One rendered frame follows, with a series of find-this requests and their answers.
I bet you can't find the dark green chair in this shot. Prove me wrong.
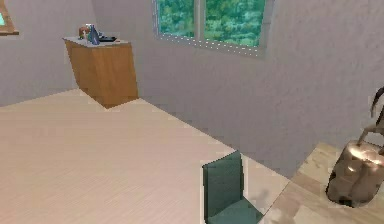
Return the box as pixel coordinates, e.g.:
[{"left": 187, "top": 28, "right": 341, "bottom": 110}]
[{"left": 201, "top": 150, "right": 265, "bottom": 224}]

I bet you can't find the brown wooden cabinet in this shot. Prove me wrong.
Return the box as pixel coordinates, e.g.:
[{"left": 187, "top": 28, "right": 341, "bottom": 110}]
[{"left": 62, "top": 36, "right": 140, "bottom": 110}]

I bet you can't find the black flat object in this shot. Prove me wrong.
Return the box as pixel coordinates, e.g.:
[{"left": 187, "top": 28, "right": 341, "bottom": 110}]
[{"left": 98, "top": 34, "right": 118, "bottom": 43}]

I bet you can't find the brown framed window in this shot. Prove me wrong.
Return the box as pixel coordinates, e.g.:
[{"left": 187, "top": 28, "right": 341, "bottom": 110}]
[{"left": 0, "top": 0, "right": 20, "bottom": 36}]

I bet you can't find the window with grey frame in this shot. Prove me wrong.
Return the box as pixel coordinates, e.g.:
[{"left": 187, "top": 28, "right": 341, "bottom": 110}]
[{"left": 152, "top": 0, "right": 276, "bottom": 58}]

